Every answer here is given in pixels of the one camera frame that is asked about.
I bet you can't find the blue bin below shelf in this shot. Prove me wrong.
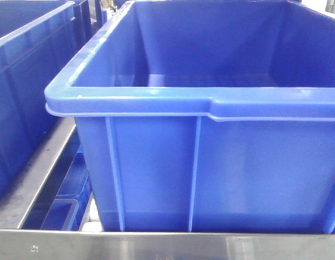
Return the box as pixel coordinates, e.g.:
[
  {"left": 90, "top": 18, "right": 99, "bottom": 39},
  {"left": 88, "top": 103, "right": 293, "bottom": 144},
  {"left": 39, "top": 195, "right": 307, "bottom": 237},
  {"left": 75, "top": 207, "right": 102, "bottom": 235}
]
[{"left": 21, "top": 146, "right": 95, "bottom": 231}]

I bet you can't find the large blue crate centre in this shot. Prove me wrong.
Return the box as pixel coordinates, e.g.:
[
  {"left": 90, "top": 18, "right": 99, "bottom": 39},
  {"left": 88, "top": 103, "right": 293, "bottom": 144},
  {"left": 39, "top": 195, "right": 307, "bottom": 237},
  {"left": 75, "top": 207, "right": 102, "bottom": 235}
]
[{"left": 45, "top": 1, "right": 335, "bottom": 234}]

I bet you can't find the large blue crate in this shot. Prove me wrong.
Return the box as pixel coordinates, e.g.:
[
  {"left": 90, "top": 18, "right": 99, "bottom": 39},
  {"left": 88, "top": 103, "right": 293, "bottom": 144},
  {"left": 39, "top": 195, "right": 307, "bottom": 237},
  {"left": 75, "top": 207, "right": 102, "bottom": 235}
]
[
  {"left": 45, "top": 1, "right": 335, "bottom": 234},
  {"left": 0, "top": 0, "right": 80, "bottom": 204}
]

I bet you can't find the large blue crate left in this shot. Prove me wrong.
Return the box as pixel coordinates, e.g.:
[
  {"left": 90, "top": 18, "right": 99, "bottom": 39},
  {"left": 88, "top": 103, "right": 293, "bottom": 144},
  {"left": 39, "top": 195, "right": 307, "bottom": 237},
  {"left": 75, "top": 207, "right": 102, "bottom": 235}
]
[{"left": 0, "top": 0, "right": 80, "bottom": 204}]

